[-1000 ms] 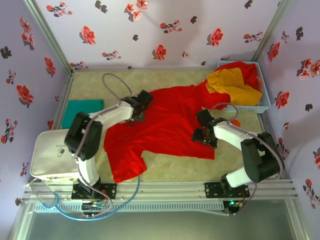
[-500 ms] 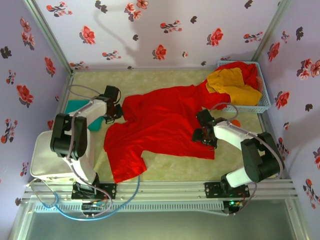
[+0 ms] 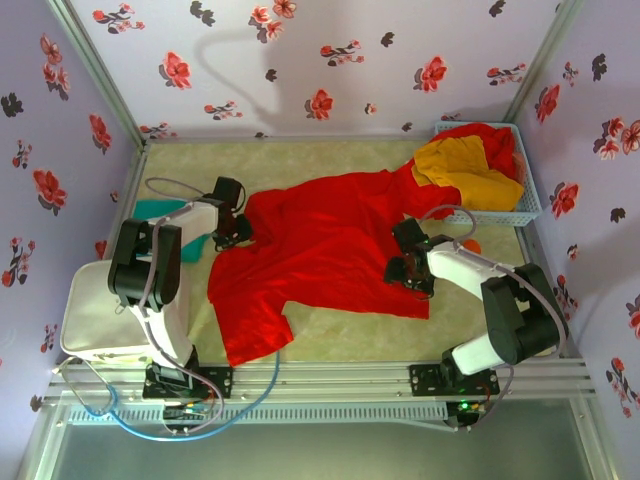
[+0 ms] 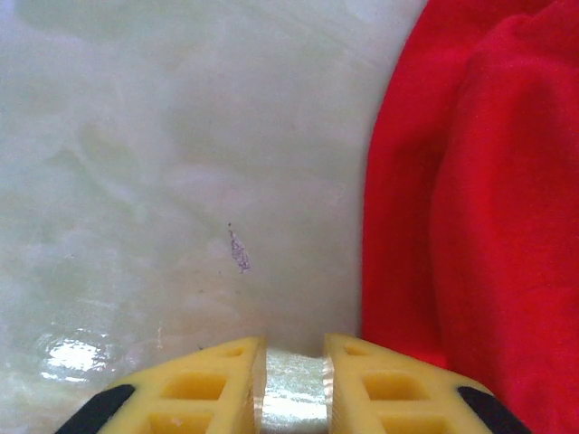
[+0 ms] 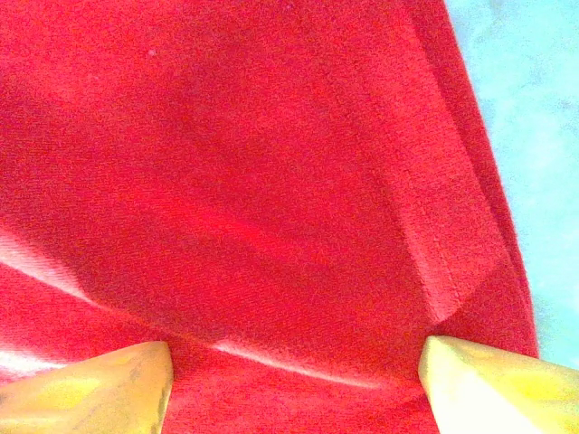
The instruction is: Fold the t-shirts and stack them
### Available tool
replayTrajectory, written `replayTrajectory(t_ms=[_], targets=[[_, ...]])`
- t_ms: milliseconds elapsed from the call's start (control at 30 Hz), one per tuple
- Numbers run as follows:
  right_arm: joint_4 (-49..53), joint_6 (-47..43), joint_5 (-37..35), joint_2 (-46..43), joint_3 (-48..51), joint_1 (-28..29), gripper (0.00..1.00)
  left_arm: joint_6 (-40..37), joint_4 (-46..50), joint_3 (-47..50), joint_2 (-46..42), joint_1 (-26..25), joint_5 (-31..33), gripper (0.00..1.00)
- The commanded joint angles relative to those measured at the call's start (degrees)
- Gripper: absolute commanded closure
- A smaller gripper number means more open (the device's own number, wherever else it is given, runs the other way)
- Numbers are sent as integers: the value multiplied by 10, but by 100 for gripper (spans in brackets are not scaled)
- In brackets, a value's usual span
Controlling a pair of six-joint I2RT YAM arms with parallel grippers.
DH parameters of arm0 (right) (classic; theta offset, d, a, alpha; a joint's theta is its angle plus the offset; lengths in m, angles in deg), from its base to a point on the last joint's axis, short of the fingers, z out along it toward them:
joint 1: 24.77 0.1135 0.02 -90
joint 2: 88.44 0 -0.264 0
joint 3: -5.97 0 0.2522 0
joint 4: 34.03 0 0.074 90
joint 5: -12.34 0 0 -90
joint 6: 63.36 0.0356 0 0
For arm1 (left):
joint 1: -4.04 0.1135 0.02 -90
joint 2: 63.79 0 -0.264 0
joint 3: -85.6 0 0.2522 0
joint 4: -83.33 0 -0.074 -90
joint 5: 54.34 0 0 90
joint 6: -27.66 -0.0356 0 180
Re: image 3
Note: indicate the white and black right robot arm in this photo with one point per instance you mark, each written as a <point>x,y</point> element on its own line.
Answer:
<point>460,270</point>

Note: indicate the aluminium frame post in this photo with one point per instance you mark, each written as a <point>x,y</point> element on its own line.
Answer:
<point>542,65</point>
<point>97,65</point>

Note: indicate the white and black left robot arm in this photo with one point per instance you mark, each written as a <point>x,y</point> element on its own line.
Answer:
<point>165,340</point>

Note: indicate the light blue plastic basket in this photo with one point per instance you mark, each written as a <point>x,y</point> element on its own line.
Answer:
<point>530,200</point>

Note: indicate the orange plastic bottle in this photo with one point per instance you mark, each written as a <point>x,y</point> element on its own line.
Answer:
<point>472,245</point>

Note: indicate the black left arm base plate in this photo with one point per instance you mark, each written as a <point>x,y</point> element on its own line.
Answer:
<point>220,382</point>

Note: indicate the blue tube stethoscope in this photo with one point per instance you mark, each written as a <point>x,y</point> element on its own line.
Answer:
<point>277,362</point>

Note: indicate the folded teal t-shirt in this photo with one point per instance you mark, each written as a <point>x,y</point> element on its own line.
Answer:
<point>150,207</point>

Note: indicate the aluminium mounting rail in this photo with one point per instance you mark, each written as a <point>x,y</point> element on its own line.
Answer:
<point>325,382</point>

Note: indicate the yellow t-shirt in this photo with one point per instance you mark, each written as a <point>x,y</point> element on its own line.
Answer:
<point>460,165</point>

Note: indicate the black controller box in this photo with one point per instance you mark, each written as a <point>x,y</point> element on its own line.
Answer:
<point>465,407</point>

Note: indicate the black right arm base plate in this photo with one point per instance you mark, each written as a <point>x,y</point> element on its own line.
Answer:
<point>425,380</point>

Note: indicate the aluminium table back rail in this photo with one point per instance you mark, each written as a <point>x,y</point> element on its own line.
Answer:
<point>300,138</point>

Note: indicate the green circuit board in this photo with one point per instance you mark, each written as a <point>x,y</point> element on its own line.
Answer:
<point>185,411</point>

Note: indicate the white zip pouch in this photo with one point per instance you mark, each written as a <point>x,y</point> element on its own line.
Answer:
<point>90,310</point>

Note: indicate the red t-shirt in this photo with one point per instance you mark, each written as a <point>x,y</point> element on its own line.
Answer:
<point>310,240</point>
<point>500,142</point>

